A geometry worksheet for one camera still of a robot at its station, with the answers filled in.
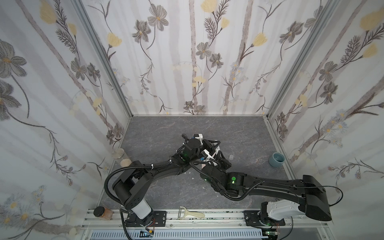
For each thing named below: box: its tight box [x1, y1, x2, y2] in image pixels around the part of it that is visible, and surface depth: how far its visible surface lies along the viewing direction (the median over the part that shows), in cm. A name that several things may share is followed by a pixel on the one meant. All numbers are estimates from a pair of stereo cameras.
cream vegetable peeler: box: [177, 206, 206, 219], surface depth 77 cm
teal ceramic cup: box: [268, 152, 286, 168], surface depth 92 cm
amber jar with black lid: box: [93, 206, 114, 221], surface depth 70 cm
